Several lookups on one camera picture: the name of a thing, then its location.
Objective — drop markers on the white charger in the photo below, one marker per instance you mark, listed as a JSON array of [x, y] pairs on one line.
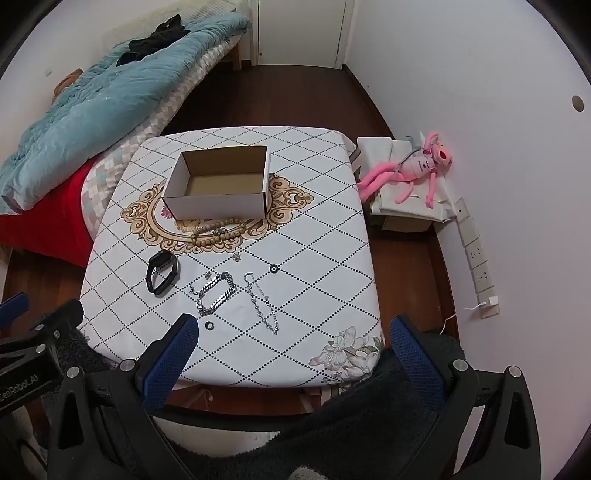
[[490, 308]]

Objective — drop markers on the white door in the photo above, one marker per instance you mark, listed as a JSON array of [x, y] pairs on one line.
[[300, 32]]

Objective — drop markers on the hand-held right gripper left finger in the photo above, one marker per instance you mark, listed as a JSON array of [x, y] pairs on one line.
[[168, 357]]

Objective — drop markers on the white diamond-patterned tablecloth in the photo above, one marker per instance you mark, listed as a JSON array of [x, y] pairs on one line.
[[314, 240]]

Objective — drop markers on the pink plush toy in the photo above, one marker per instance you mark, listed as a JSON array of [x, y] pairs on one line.
[[415, 166]]

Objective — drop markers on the white power strip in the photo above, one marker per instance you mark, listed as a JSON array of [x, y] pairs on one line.
[[475, 249]]

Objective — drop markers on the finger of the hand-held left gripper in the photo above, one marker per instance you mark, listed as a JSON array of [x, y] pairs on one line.
[[13, 307], [60, 318]]

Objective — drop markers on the light blue duvet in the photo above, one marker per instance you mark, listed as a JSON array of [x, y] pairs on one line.
[[92, 106]]

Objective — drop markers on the white cardboard box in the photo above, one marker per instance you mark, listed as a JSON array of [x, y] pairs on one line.
[[217, 184]]

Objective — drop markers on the black wrist band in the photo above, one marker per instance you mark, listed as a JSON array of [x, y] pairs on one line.
[[153, 277]]

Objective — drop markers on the brown plush toy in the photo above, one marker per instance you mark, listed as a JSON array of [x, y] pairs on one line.
[[67, 83]]

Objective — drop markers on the round wall cap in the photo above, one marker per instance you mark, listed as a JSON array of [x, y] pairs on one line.
[[577, 103]]

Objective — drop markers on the red blanket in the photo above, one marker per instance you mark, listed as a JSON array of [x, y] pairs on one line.
[[51, 217]]

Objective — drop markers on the small silver pendant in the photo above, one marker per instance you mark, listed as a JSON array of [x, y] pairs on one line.
[[238, 256]]

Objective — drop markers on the black clothes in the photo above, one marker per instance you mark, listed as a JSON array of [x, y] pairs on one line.
[[157, 39]]

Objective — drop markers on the wooden bed leg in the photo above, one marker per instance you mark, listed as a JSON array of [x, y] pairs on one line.
[[236, 57]]

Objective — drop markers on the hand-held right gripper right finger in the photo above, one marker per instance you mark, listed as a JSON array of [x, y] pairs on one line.
[[415, 362]]

